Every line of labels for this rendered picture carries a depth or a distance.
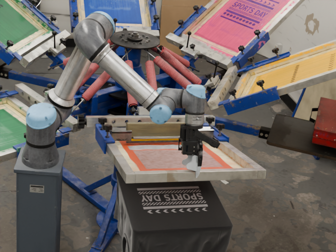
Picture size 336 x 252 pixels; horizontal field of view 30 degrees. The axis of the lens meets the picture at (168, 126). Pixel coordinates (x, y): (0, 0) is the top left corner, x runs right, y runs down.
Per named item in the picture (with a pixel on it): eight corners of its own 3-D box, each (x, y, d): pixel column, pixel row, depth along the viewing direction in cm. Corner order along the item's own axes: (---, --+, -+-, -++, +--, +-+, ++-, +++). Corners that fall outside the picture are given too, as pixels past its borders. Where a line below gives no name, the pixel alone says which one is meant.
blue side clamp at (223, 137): (228, 151, 303) (229, 137, 302) (218, 151, 302) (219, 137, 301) (209, 136, 332) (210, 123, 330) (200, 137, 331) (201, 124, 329)
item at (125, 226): (145, 286, 282) (152, 227, 267) (126, 287, 279) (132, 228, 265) (127, 224, 321) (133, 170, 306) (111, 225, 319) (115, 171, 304)
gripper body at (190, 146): (177, 151, 251) (179, 122, 249) (198, 151, 253) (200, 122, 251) (182, 156, 244) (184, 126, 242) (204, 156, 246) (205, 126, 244)
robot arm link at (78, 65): (29, 121, 259) (82, 12, 233) (44, 107, 272) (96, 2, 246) (54, 136, 259) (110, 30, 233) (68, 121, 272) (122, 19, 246)
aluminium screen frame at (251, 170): (265, 178, 257) (266, 170, 256) (125, 183, 243) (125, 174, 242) (207, 134, 332) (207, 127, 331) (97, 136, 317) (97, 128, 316)
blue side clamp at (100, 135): (114, 153, 290) (115, 139, 288) (104, 154, 288) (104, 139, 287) (105, 138, 318) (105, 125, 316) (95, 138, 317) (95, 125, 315)
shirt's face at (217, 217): (232, 226, 275) (232, 225, 274) (134, 231, 264) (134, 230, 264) (202, 169, 316) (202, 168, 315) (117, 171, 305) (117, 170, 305)
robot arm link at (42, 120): (20, 141, 250) (20, 111, 244) (34, 127, 261) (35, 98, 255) (48, 148, 248) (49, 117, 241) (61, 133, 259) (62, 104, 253)
